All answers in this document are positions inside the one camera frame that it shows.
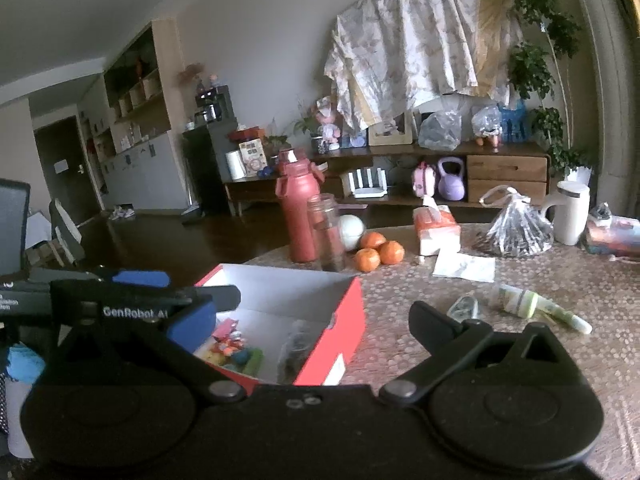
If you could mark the beige curtain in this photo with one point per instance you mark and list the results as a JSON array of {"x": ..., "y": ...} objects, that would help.
[{"x": 605, "y": 85}]

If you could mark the white router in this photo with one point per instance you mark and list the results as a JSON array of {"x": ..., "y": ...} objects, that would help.
[{"x": 369, "y": 182}]

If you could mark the white paper napkin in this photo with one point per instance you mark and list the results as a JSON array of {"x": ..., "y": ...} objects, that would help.
[{"x": 462, "y": 266}]

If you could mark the red and orange toy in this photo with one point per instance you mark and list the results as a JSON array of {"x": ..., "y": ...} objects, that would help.
[{"x": 231, "y": 345}]

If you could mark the wall shelf unit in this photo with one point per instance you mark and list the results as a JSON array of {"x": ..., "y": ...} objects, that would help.
[{"x": 135, "y": 135}]

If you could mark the dark door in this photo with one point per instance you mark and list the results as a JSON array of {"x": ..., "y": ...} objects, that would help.
[{"x": 67, "y": 170}]

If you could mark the grey-blue oval scale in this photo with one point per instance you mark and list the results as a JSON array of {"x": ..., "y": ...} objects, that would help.
[{"x": 462, "y": 308}]

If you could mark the person's left forearm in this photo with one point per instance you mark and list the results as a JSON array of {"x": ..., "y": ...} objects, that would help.
[{"x": 15, "y": 410}]

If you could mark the black coffee machine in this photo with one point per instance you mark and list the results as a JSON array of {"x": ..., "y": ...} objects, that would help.
[{"x": 215, "y": 105}]

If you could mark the purple kettlebell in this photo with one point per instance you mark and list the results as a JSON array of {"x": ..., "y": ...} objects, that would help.
[{"x": 452, "y": 180}]

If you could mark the red thermos bottle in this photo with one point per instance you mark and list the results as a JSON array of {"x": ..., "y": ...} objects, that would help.
[{"x": 297, "y": 210}]

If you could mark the white kettle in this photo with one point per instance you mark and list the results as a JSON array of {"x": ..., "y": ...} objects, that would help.
[{"x": 567, "y": 215}]

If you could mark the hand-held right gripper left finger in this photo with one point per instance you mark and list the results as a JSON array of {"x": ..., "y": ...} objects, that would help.
[{"x": 189, "y": 322}]

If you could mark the white round ball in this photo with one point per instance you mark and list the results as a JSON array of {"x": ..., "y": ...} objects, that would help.
[{"x": 351, "y": 232}]

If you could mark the green and white tube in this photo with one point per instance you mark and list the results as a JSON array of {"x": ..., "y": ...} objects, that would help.
[{"x": 565, "y": 319}]

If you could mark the teal egg-shaped stone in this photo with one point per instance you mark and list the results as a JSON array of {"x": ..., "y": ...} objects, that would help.
[{"x": 242, "y": 358}]

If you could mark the black side cabinet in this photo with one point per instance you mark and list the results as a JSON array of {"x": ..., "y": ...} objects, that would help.
[{"x": 207, "y": 170}]

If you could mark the small potted plant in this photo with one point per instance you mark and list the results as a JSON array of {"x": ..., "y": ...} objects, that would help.
[{"x": 307, "y": 127}]

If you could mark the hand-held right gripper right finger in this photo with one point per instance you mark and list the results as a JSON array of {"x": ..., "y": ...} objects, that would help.
[{"x": 432, "y": 325}]

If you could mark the red cardboard box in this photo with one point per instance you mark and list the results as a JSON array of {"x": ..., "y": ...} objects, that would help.
[{"x": 335, "y": 340}]

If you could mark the orange tissue pack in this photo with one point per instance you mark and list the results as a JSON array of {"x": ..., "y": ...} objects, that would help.
[{"x": 437, "y": 230}]

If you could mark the paper towel roll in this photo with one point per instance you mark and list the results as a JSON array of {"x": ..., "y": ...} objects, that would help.
[{"x": 235, "y": 165}]

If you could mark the wooden picture frame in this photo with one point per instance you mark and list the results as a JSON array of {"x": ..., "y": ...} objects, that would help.
[{"x": 390, "y": 130}]

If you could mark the orange fruit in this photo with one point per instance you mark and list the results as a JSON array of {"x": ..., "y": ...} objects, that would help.
[
  {"x": 372, "y": 240},
  {"x": 391, "y": 253},
  {"x": 367, "y": 260}
]

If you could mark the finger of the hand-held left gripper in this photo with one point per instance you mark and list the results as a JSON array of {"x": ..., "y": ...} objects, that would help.
[
  {"x": 142, "y": 278},
  {"x": 225, "y": 297}
]

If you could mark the pink binder clip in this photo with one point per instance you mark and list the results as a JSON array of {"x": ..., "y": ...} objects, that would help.
[{"x": 227, "y": 329}]

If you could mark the stack of coloured packets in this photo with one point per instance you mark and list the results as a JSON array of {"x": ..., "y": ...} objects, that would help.
[{"x": 612, "y": 232}]

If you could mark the pink doll figurine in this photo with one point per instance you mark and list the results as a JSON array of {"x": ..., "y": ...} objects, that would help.
[{"x": 329, "y": 127}]

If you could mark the pair of shoes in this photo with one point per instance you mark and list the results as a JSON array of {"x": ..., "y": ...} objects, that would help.
[{"x": 121, "y": 212}]

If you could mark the person's left hand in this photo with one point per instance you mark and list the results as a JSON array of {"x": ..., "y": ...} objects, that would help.
[{"x": 25, "y": 362}]

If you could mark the tall green plant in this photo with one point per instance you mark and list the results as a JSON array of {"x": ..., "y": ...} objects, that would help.
[{"x": 542, "y": 75}]

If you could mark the wooden cabinet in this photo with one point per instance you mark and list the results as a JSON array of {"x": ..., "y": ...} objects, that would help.
[{"x": 505, "y": 170}]

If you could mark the green capped bottle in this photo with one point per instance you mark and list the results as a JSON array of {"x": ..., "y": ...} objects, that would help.
[{"x": 515, "y": 301}]

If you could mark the printed box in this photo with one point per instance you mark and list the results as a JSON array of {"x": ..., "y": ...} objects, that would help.
[{"x": 251, "y": 157}]

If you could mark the grey plastic bag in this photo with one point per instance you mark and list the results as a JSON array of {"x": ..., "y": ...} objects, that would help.
[{"x": 440, "y": 132}]

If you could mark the floral cloth cover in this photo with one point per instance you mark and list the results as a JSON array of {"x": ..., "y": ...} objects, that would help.
[{"x": 410, "y": 45}]

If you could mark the small clear plastic bag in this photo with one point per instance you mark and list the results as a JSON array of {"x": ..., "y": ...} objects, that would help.
[{"x": 486, "y": 122}]

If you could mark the pink toy bag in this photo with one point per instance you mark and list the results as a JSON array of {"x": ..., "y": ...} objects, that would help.
[{"x": 425, "y": 180}]

